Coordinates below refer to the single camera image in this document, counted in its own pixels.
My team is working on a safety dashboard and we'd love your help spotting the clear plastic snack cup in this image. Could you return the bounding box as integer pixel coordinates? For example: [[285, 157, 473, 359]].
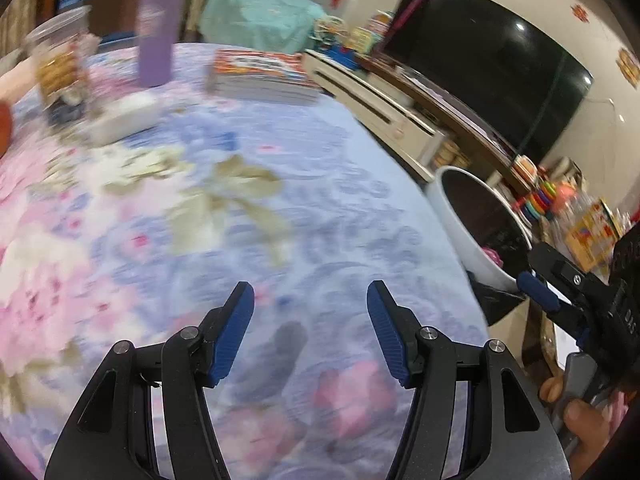
[[24, 5, 96, 121]]

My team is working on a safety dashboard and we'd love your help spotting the person's right forearm pink sleeve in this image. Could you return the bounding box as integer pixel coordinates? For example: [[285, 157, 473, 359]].
[[607, 391, 632, 436]]

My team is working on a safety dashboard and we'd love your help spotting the black flat television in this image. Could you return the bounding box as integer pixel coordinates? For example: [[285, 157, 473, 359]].
[[380, 0, 595, 163]]

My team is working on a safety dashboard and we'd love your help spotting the grey bin with black bag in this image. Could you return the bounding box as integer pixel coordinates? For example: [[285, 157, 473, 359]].
[[427, 165, 535, 326]]

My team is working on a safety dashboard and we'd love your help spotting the colourful picture book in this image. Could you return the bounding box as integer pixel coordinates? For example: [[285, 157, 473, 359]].
[[207, 49, 326, 107]]

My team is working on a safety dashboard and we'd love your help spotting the purple tumbler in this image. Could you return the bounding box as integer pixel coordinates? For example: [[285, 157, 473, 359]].
[[136, 0, 176, 88]]

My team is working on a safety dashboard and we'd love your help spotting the yellow green toy box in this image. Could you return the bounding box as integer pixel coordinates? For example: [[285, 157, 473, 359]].
[[350, 25, 381, 53]]

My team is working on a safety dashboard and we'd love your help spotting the rainbow stacking ring toy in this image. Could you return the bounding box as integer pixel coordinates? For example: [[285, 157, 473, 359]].
[[517, 182, 558, 223]]

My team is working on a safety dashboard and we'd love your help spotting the teal cloth cover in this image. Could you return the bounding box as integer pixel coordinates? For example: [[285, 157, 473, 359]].
[[200, 0, 326, 53]]

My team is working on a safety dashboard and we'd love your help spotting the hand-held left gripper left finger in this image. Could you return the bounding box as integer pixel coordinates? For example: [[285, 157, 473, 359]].
[[44, 281, 256, 480]]

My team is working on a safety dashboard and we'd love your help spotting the stack of small bowls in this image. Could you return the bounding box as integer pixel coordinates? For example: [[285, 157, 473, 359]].
[[435, 140, 471, 168]]

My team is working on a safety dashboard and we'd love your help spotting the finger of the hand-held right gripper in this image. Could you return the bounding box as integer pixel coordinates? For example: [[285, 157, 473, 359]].
[[527, 242, 608, 293], [516, 272, 592, 347]]

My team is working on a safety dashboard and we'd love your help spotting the beige curtain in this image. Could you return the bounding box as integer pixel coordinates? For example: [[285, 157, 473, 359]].
[[172, 0, 216, 43]]

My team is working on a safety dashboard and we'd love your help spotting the white television cabinet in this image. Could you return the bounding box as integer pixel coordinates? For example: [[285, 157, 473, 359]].
[[302, 49, 521, 186]]

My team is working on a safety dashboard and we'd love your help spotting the blue plastic toy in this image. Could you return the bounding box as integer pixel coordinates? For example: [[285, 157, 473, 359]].
[[325, 45, 358, 68]]

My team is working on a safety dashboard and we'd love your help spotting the ferris wheel toy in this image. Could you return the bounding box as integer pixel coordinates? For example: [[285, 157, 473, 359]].
[[315, 16, 346, 43]]

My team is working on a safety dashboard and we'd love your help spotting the white box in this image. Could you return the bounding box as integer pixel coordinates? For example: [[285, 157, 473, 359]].
[[90, 92, 161, 143]]

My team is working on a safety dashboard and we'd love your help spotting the red and white toy bus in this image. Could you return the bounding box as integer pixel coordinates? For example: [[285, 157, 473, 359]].
[[512, 155, 538, 181]]

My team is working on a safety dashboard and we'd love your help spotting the pink round toy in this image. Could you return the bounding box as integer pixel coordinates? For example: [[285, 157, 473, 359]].
[[372, 10, 396, 36]]

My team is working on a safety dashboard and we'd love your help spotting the floral tablecloth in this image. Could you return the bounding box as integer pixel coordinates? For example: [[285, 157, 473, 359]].
[[0, 42, 493, 480]]

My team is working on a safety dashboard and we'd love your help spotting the orange object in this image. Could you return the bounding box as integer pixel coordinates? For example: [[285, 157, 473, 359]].
[[0, 102, 13, 158]]

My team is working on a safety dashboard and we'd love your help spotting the colourful cardboard box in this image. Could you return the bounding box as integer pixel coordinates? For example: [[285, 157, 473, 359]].
[[565, 199, 626, 268]]

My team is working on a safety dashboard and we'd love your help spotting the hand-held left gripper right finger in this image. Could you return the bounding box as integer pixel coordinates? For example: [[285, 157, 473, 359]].
[[366, 280, 572, 480]]

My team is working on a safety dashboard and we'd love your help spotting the person's right hand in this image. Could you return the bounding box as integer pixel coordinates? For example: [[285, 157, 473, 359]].
[[539, 375, 626, 480]]

